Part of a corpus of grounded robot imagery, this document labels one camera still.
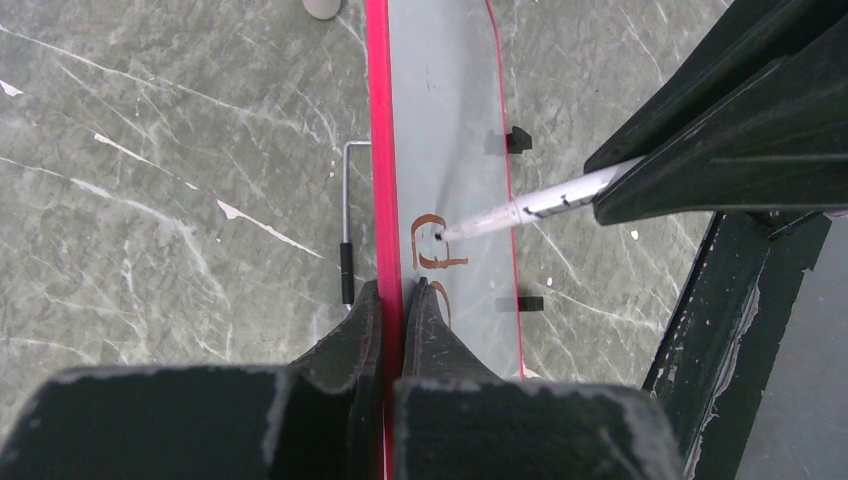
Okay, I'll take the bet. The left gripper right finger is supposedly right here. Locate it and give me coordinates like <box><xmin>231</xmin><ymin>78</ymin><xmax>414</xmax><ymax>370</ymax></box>
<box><xmin>394</xmin><ymin>280</ymin><xmax>683</xmax><ymax>479</ymax></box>

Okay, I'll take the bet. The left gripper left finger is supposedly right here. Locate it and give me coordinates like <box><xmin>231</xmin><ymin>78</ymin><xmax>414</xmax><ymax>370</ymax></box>
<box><xmin>1</xmin><ymin>282</ymin><xmax>383</xmax><ymax>479</ymax></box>

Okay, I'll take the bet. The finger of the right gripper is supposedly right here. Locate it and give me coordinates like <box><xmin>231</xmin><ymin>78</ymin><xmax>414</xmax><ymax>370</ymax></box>
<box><xmin>594</xmin><ymin>20</ymin><xmax>847</xmax><ymax>225</ymax></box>
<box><xmin>584</xmin><ymin>0</ymin><xmax>847</xmax><ymax>173</ymax></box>

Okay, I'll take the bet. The white whiteboard marker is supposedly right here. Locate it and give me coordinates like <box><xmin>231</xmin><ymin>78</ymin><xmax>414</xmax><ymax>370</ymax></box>
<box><xmin>434</xmin><ymin>156</ymin><xmax>644</xmax><ymax>242</ymax></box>

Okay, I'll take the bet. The red-framed whiteboard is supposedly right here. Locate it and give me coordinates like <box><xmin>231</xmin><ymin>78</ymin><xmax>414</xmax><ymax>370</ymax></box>
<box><xmin>364</xmin><ymin>0</ymin><xmax>546</xmax><ymax>480</ymax></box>

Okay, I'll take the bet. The white PVC pipe frame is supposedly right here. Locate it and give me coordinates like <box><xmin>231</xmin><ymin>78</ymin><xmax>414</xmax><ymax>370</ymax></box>
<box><xmin>302</xmin><ymin>0</ymin><xmax>342</xmax><ymax>21</ymax></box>

